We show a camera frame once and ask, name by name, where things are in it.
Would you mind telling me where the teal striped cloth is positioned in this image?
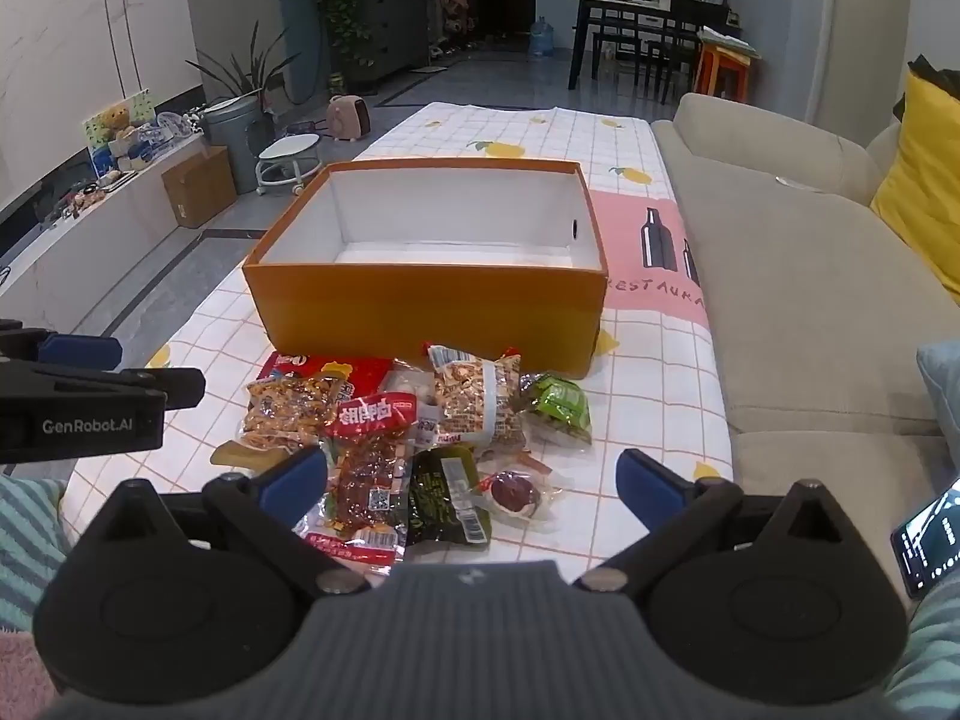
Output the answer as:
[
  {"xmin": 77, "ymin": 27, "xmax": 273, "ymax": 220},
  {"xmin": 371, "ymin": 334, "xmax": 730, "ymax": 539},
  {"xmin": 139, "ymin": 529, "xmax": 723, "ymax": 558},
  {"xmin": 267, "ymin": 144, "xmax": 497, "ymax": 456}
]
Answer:
[
  {"xmin": 885, "ymin": 585, "xmax": 960, "ymax": 720},
  {"xmin": 0, "ymin": 476, "xmax": 72, "ymax": 631}
]

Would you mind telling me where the white round stool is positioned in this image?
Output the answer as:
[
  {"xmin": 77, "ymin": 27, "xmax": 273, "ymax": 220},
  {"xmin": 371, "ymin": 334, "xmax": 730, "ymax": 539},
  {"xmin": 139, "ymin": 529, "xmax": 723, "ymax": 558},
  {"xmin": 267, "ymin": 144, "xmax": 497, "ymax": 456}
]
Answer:
[{"xmin": 255, "ymin": 133, "xmax": 323, "ymax": 197}]

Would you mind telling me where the yellow cushion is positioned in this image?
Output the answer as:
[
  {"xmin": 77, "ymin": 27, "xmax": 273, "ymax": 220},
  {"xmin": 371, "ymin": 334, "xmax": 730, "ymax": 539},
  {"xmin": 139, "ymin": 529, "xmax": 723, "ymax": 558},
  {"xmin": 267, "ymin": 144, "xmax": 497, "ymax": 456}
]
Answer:
[{"xmin": 870, "ymin": 67, "xmax": 960, "ymax": 301}]

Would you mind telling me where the white and brown snack packet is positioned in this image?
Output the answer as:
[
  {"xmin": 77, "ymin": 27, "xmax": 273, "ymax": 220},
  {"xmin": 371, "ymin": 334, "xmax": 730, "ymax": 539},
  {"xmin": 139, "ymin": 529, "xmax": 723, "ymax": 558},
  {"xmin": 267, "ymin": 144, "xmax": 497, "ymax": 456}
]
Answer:
[{"xmin": 238, "ymin": 373, "xmax": 353, "ymax": 458}]

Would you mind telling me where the folded cloth stack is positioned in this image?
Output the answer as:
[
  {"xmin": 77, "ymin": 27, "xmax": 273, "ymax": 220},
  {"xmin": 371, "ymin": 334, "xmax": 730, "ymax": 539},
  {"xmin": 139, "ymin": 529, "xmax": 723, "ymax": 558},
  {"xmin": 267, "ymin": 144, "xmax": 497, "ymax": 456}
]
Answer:
[{"xmin": 697, "ymin": 26, "xmax": 760, "ymax": 61}]

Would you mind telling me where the red-label spicy strip packet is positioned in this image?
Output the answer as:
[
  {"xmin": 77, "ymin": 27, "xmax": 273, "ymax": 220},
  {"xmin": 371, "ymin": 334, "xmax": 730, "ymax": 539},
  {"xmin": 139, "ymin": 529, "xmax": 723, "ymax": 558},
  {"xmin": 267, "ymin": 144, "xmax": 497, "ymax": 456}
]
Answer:
[{"xmin": 294, "ymin": 392, "xmax": 421, "ymax": 569}]

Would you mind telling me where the dark grey cabinet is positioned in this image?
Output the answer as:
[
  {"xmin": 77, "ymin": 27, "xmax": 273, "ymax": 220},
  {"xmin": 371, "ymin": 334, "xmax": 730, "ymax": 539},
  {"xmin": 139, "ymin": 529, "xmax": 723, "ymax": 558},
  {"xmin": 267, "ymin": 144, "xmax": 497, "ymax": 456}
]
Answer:
[{"xmin": 352, "ymin": 0, "xmax": 430, "ymax": 83}]

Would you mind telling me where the green-label snack packet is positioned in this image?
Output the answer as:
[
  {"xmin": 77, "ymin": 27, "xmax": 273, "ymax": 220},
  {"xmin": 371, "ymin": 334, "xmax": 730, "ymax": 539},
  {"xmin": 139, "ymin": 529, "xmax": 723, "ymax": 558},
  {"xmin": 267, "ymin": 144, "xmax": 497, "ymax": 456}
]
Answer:
[{"xmin": 525, "ymin": 373, "xmax": 593, "ymax": 445}]

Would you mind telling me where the dark cushion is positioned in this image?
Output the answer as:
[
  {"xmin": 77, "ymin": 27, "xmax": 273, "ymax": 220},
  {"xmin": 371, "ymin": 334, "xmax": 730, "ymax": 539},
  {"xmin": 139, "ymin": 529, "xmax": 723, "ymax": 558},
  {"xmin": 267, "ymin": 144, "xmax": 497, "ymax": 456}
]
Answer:
[{"xmin": 892, "ymin": 54, "xmax": 960, "ymax": 121}]

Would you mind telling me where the orange cardboard box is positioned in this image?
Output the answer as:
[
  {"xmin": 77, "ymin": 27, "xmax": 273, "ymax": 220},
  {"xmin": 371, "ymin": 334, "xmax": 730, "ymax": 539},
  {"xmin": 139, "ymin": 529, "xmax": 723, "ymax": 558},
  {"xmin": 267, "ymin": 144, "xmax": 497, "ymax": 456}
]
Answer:
[{"xmin": 241, "ymin": 159, "xmax": 610, "ymax": 380}]

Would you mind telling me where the long-leaf potted plant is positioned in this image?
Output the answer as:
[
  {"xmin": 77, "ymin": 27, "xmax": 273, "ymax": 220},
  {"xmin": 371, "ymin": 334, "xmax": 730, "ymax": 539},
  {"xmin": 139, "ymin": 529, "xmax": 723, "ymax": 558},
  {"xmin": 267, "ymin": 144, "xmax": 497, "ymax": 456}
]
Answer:
[{"xmin": 186, "ymin": 22, "xmax": 301, "ymax": 102}]

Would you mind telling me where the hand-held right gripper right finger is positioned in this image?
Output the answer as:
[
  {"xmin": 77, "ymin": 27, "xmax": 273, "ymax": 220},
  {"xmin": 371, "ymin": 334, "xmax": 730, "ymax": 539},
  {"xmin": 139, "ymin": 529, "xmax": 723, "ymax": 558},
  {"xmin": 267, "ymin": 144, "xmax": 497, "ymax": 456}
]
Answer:
[{"xmin": 576, "ymin": 448, "xmax": 867, "ymax": 595}]

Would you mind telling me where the clear peanut packet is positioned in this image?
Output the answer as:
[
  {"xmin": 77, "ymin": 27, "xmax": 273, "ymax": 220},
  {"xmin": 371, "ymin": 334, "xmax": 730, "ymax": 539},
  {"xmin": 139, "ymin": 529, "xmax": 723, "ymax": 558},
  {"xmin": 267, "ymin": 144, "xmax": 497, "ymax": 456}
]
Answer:
[{"xmin": 426, "ymin": 343, "xmax": 530, "ymax": 462}]

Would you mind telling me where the shoe rack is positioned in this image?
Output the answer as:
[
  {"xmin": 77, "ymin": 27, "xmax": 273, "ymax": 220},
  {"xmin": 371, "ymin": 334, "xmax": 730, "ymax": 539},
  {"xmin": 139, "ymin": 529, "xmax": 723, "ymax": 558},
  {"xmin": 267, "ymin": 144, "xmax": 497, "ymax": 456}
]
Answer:
[{"xmin": 431, "ymin": 0, "xmax": 481, "ymax": 61}]

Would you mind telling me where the grey round bin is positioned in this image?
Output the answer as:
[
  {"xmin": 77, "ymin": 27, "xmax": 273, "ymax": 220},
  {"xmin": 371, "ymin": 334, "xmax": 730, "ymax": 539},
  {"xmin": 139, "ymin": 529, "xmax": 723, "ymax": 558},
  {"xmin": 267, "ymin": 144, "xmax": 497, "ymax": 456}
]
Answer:
[{"xmin": 204, "ymin": 94, "xmax": 275, "ymax": 196}]

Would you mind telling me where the white TV console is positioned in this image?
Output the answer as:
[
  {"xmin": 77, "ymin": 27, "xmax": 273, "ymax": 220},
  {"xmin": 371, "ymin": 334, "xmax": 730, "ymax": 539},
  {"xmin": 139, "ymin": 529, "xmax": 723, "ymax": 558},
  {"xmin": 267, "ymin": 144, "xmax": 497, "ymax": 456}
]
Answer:
[{"xmin": 0, "ymin": 131, "xmax": 207, "ymax": 316}]

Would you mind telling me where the black and green snack packet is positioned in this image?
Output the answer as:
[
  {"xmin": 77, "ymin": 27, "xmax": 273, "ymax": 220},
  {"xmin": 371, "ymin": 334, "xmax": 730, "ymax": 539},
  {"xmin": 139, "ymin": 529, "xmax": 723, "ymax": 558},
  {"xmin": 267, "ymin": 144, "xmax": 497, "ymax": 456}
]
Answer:
[{"xmin": 405, "ymin": 446, "xmax": 494, "ymax": 547}]

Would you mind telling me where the pink fuzzy cloth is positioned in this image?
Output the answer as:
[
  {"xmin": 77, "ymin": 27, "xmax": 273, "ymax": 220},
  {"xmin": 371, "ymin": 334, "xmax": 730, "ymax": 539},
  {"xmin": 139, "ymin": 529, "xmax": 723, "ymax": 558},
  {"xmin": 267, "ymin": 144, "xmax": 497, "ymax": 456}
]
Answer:
[{"xmin": 0, "ymin": 626, "xmax": 65, "ymax": 720}]

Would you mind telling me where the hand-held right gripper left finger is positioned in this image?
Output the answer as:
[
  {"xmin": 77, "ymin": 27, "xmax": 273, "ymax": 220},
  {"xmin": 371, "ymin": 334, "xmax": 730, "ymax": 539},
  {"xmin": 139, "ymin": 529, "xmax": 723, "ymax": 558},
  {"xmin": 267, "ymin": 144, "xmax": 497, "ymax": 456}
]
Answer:
[{"xmin": 81, "ymin": 446, "xmax": 372, "ymax": 598}]

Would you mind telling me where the teddy bear picture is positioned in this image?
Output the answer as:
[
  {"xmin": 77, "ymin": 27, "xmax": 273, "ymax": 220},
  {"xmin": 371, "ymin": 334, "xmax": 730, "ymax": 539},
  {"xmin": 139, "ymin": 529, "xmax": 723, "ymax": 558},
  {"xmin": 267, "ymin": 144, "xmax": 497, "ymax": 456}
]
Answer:
[{"xmin": 82, "ymin": 90, "xmax": 158, "ymax": 173}]

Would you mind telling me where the brown cardboard box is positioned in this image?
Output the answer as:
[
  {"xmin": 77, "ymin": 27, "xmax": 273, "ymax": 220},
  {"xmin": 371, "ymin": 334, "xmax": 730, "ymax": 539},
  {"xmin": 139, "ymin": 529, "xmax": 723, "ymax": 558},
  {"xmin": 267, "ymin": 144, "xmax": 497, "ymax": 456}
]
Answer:
[{"xmin": 161, "ymin": 146, "xmax": 239, "ymax": 230}]

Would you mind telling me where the black dining table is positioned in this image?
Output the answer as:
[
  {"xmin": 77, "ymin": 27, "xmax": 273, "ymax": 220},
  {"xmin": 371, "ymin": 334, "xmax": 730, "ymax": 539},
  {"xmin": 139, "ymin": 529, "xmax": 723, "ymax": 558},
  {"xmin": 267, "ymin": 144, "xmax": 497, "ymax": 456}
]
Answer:
[{"xmin": 568, "ymin": 0, "xmax": 743, "ymax": 91}]

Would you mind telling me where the clear packet with dark-red snack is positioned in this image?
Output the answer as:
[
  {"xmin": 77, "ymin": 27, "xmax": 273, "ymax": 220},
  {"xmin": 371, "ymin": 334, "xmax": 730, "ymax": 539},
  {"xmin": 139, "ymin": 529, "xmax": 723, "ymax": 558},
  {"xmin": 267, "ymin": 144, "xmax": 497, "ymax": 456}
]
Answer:
[{"xmin": 472, "ymin": 456, "xmax": 565, "ymax": 524}]

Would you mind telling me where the beige sofa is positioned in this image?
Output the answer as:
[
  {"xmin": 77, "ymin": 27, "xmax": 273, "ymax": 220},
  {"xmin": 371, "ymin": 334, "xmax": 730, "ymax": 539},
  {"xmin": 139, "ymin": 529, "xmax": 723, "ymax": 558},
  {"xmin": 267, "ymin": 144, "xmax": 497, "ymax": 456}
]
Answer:
[{"xmin": 651, "ymin": 94, "xmax": 960, "ymax": 601}]

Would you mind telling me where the orange stool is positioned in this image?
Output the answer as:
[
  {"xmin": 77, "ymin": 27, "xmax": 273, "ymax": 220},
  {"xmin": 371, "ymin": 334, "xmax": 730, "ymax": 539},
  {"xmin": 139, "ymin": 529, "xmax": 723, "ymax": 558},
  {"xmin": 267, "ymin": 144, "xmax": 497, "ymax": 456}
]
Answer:
[{"xmin": 694, "ymin": 43, "xmax": 751, "ymax": 102}]

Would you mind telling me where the red snack bag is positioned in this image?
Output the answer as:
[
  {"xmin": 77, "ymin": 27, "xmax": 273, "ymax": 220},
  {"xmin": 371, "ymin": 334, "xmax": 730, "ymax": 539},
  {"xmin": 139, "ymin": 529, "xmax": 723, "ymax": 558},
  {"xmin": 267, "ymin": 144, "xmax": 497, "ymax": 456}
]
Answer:
[{"xmin": 255, "ymin": 352, "xmax": 395, "ymax": 406}]

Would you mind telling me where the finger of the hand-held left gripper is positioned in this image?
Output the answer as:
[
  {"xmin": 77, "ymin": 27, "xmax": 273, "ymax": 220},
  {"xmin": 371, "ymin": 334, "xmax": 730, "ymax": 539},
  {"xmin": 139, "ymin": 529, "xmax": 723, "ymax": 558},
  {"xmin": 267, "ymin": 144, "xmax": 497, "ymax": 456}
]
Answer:
[
  {"xmin": 0, "ymin": 319, "xmax": 124, "ymax": 373},
  {"xmin": 0, "ymin": 364, "xmax": 206, "ymax": 413}
]

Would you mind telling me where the table with lemon tablecloth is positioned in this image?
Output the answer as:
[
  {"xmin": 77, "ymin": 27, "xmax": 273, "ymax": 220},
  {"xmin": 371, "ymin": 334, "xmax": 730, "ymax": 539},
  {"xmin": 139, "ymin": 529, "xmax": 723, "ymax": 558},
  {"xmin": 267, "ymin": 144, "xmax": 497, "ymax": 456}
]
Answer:
[{"xmin": 64, "ymin": 101, "xmax": 736, "ymax": 586}]

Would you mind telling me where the black smartphone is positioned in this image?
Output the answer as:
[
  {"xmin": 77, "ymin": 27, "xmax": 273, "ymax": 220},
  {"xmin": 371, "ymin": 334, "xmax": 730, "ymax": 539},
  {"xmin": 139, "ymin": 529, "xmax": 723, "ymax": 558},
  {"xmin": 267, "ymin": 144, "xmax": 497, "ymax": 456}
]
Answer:
[{"xmin": 890, "ymin": 476, "xmax": 960, "ymax": 601}]

